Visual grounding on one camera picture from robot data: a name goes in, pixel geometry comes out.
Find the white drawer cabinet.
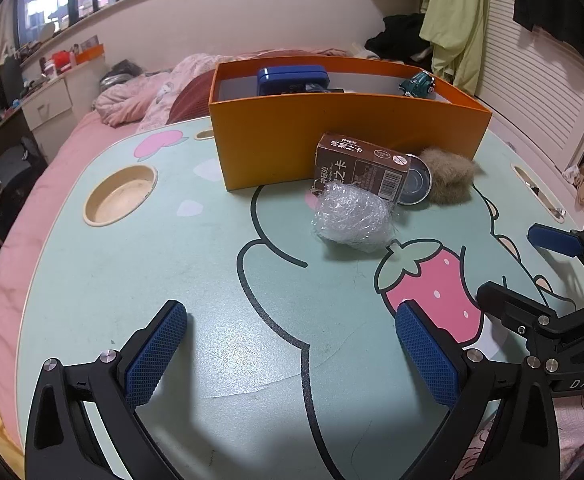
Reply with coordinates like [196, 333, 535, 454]
[22, 62, 107, 146]

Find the dark red pillow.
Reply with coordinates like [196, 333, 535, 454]
[169, 49, 325, 123]

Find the clear bubble wrap ball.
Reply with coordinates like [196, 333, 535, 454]
[313, 182, 395, 253]

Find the green toy car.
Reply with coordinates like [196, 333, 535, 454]
[398, 71, 437, 97]

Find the white louvered wardrobe door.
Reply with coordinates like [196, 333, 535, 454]
[472, 0, 584, 176]

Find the pink printed blanket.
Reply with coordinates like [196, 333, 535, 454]
[464, 392, 584, 480]

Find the pink bed sheet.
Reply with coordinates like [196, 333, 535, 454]
[0, 110, 580, 456]

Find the pile of black clothes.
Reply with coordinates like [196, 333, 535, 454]
[365, 13, 430, 63]

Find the light green hanging garment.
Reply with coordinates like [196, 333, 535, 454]
[419, 0, 493, 97]

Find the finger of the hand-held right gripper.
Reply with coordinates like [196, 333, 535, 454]
[476, 281, 584, 373]
[528, 224, 584, 306]

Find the dark grey bag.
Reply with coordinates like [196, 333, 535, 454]
[99, 60, 145, 92]

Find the blue tin box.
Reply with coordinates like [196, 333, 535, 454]
[257, 65, 331, 97]

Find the brown card box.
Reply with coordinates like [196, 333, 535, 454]
[311, 132, 413, 206]

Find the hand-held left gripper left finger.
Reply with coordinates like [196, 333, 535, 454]
[24, 300, 189, 480]

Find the orange cardboard box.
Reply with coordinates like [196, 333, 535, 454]
[208, 56, 494, 193]

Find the round metal tin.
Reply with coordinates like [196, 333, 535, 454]
[397, 154, 433, 207]

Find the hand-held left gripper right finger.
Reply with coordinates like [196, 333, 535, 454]
[394, 299, 560, 480]

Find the black monitor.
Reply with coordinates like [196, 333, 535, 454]
[0, 57, 25, 106]

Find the small orange box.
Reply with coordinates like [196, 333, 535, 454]
[75, 43, 106, 64]

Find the mint green printed desktop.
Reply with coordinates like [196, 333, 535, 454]
[16, 115, 584, 480]

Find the brown fur pompom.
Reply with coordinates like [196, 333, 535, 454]
[418, 146, 477, 206]

